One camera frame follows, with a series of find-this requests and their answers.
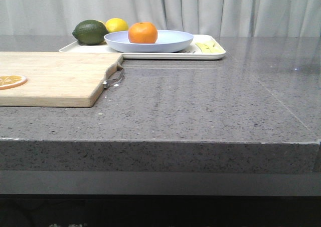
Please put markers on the light blue plate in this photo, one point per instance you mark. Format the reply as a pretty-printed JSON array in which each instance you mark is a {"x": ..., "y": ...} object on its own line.
[{"x": 168, "y": 41}]

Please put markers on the orange mandarin fruit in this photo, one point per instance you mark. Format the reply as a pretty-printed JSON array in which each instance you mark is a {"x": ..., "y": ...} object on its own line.
[{"x": 143, "y": 33}]

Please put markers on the white rectangular tray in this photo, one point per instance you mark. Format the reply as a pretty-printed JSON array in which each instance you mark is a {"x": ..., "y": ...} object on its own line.
[{"x": 192, "y": 52}]

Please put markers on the yellow-green plastic spoon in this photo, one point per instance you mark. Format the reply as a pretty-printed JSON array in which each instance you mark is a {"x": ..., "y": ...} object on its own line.
[{"x": 212, "y": 46}]

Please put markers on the yellow lemon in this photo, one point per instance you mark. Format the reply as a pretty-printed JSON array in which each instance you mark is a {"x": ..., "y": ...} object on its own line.
[{"x": 116, "y": 25}]

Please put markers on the green lime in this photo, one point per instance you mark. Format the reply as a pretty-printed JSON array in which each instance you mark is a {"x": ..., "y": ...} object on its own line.
[{"x": 90, "y": 32}]

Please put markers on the wooden cutting board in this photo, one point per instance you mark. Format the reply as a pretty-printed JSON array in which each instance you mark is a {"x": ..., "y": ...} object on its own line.
[{"x": 56, "y": 79}]

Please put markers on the white curtain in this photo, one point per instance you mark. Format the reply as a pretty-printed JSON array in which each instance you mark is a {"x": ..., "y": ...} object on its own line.
[{"x": 225, "y": 18}]

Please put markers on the orange slice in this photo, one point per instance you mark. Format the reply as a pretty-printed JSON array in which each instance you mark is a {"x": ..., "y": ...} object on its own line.
[{"x": 11, "y": 81}]

